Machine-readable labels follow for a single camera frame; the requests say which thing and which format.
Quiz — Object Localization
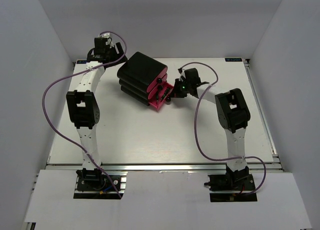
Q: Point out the pink drawer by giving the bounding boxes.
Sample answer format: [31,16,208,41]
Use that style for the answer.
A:
[148,76,167,95]
[154,66,168,84]
[148,82,173,111]

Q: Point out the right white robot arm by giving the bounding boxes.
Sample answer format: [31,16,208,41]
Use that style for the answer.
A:
[171,68,251,190]

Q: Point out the pink bottom drawer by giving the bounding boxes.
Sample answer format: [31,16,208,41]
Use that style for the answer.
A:
[148,82,173,111]

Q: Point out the pink top drawer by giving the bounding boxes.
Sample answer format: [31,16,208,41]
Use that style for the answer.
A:
[154,66,168,84]

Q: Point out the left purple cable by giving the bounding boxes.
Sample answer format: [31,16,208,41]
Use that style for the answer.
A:
[41,31,129,200]

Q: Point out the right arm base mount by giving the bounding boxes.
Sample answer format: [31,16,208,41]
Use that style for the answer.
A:
[203,167,258,203]

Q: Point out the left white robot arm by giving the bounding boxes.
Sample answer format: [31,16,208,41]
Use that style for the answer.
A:
[66,32,128,170]

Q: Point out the blue label sticker left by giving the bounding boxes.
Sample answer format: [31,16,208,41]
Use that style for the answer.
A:
[76,60,87,64]

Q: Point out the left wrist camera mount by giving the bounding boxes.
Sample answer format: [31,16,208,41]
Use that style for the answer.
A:
[99,32,114,48]

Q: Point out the black drawer cabinet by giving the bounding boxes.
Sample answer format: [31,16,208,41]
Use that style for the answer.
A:
[117,52,167,105]

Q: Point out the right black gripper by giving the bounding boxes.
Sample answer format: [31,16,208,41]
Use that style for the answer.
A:
[169,78,191,98]

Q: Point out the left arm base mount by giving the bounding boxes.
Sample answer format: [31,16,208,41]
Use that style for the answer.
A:
[73,168,125,200]

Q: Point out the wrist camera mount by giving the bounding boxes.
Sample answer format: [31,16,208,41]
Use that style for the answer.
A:
[99,32,114,48]
[178,68,187,82]

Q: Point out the blue label sticker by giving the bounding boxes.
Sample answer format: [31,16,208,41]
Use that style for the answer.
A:
[76,60,87,64]
[225,58,243,62]

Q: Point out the white foreground board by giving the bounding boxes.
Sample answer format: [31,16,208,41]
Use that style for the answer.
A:
[25,170,311,230]

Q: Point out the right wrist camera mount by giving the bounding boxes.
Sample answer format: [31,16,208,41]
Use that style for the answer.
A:
[178,68,187,82]

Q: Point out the blue label sticker right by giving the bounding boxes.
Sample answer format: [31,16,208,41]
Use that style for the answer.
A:
[225,58,243,62]

